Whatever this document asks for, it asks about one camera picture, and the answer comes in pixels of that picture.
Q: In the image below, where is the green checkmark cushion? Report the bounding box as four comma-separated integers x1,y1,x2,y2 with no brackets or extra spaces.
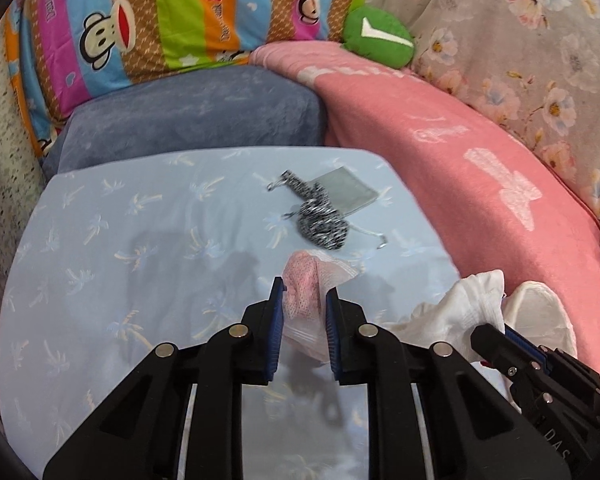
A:
342,6,415,70

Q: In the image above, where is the pink bow blanket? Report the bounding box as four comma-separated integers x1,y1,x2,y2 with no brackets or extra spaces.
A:
249,41,600,370

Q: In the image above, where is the light blue palm tablecloth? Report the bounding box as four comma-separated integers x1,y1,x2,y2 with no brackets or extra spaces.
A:
0,148,458,474

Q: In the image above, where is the colourful monkey striped pillow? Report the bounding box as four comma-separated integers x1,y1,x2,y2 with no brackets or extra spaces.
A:
5,0,358,157

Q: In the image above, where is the pink mesh cloth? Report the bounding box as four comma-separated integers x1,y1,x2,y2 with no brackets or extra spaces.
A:
283,249,358,363

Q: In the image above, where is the black white patterned cloth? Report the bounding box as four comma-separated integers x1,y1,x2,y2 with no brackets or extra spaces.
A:
266,170,388,250

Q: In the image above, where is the grey-green fabric square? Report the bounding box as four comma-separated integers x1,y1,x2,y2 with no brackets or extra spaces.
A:
309,167,379,216

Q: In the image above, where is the blue-grey velvet cushion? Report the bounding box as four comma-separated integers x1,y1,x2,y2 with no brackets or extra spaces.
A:
42,65,327,178

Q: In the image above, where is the grey floral quilt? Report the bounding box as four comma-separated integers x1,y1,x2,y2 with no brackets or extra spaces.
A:
368,0,600,220

